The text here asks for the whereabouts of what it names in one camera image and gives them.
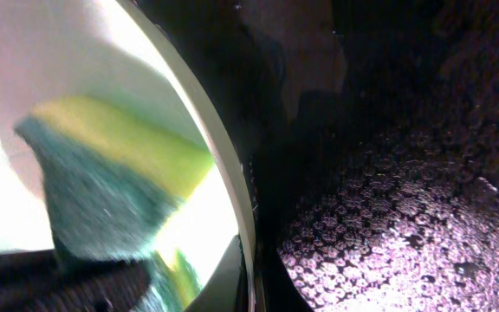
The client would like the round black tray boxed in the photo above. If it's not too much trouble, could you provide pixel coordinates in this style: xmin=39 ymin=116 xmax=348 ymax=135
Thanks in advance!
xmin=140 ymin=0 xmax=499 ymax=311

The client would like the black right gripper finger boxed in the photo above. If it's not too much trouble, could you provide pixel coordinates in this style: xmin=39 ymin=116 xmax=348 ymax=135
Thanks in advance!
xmin=185 ymin=235 xmax=249 ymax=312

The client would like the green plate front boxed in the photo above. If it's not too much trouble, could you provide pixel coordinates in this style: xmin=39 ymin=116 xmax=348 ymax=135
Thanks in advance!
xmin=0 ymin=1 xmax=256 ymax=311

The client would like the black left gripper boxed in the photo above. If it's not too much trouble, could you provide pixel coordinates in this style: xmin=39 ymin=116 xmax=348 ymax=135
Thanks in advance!
xmin=0 ymin=250 xmax=151 ymax=312

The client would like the green yellow sponge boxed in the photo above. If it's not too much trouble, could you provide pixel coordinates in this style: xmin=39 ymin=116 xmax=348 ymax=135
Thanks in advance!
xmin=15 ymin=97 xmax=214 ymax=311

